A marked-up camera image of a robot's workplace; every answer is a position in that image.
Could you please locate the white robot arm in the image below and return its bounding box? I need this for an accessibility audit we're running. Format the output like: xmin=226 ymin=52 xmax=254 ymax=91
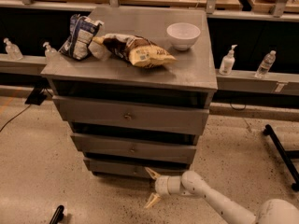
xmin=145 ymin=167 xmax=299 ymax=224

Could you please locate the grey middle drawer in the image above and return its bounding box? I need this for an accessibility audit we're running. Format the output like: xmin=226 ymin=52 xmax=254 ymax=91
xmin=71 ymin=133 xmax=196 ymax=164

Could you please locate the black floor cable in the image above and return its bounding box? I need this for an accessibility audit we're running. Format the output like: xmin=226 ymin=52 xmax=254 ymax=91
xmin=0 ymin=104 xmax=32 ymax=133

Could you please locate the clear water bottle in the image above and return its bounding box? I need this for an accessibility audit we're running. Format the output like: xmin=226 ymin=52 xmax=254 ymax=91
xmin=254 ymin=50 xmax=276 ymax=78

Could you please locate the blue white chip bag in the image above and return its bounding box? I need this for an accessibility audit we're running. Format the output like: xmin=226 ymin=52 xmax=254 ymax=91
xmin=59 ymin=14 xmax=104 ymax=61

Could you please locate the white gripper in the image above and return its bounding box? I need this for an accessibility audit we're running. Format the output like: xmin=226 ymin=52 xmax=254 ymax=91
xmin=145 ymin=167 xmax=182 ymax=209

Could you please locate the clear pump sanitizer bottle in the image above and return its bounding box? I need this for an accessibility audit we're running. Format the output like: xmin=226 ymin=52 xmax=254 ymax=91
xmin=43 ymin=42 xmax=58 ymax=63

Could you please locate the far left clear sanitizer bottle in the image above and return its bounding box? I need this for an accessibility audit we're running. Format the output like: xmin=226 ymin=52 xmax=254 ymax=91
xmin=4 ymin=38 xmax=23 ymax=61

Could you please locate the white pump lotion bottle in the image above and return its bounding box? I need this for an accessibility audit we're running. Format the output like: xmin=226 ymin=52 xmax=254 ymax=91
xmin=219 ymin=45 xmax=236 ymax=76

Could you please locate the grey top drawer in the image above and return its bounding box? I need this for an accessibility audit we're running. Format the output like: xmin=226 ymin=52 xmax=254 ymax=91
xmin=53 ymin=96 xmax=209 ymax=135

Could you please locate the yellow brown chip bag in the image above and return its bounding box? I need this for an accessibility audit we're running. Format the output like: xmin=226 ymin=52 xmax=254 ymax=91
xmin=89 ymin=34 xmax=177 ymax=68

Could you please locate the grey bottom drawer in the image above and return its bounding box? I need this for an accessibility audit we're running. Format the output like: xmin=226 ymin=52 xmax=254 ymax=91
xmin=84 ymin=158 xmax=190 ymax=179

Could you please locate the black handle bottom edge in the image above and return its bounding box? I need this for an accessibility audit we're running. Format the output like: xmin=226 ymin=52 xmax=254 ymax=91
xmin=50 ymin=205 xmax=64 ymax=224

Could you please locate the black stand leg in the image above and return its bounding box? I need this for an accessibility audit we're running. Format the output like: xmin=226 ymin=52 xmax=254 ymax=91
xmin=263 ymin=124 xmax=299 ymax=191

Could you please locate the grey drawer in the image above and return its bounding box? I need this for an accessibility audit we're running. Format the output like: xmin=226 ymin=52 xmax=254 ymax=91
xmin=53 ymin=96 xmax=209 ymax=135
xmin=84 ymin=158 xmax=190 ymax=179
xmin=71 ymin=133 xmax=196 ymax=164

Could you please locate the white bowl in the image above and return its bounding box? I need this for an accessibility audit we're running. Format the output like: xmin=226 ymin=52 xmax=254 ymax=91
xmin=166 ymin=22 xmax=201 ymax=50

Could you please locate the black power adapter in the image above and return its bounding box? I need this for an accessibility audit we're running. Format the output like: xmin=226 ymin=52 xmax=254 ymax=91
xmin=25 ymin=88 xmax=47 ymax=105

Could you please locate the grey drawer cabinet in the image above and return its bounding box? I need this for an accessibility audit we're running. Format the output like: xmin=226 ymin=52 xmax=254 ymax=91
xmin=40 ymin=6 xmax=219 ymax=187

